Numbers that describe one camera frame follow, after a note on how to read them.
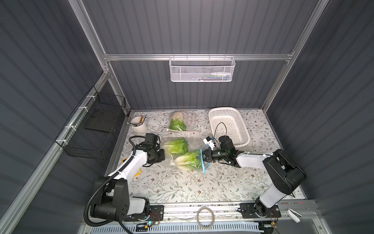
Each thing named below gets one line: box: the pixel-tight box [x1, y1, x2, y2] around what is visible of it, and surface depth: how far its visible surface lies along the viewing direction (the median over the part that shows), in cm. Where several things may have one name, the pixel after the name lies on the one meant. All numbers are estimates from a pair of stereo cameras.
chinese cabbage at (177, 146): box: [162, 137, 189, 156], surface depth 91 cm
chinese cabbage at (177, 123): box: [168, 111, 187, 132], surface depth 104 cm
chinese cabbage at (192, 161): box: [173, 151, 203, 171], surface depth 84 cm
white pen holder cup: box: [130, 116, 148, 136], surface depth 102 cm
